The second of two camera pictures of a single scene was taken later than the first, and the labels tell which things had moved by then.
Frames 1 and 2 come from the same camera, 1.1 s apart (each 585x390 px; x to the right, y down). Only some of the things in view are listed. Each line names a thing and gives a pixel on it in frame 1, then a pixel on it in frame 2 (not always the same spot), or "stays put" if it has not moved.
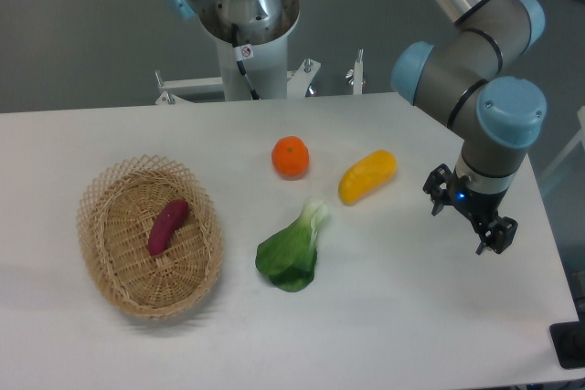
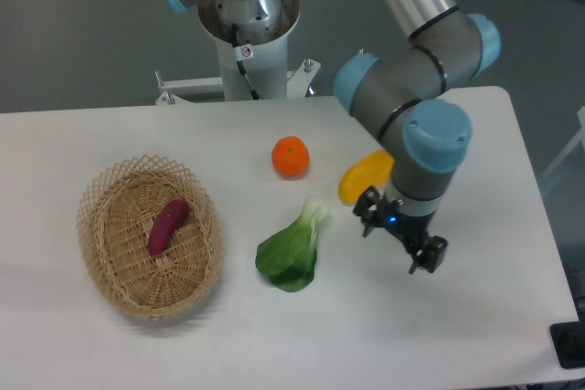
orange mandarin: [291, 157] stays put
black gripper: [481, 207] -> [411, 229]
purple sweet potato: [164, 226] stays put
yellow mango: [369, 173] stays put
